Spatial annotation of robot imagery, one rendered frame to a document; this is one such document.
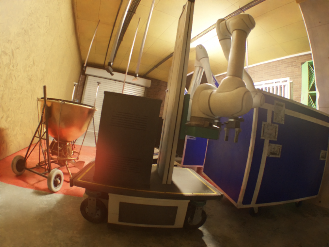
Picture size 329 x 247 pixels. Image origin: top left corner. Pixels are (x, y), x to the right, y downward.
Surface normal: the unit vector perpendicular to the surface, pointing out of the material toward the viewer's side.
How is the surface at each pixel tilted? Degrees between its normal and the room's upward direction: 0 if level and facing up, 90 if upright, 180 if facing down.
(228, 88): 76
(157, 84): 90
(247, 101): 96
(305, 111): 90
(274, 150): 90
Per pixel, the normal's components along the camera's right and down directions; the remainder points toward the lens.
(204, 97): -0.74, -0.27
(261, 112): 0.05, -0.02
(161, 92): 0.41, 0.04
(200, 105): -0.77, -0.04
